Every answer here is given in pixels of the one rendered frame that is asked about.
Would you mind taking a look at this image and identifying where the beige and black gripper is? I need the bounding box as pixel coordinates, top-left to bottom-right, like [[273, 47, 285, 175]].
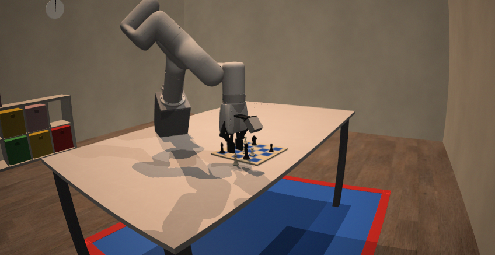
[[219, 102, 248, 153]]

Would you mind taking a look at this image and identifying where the blue and tan chessboard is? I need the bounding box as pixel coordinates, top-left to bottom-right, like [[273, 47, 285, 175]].
[[211, 141, 288, 166]]

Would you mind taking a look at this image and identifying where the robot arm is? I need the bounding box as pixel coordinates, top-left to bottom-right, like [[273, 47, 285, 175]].
[[120, 0, 264, 133]]

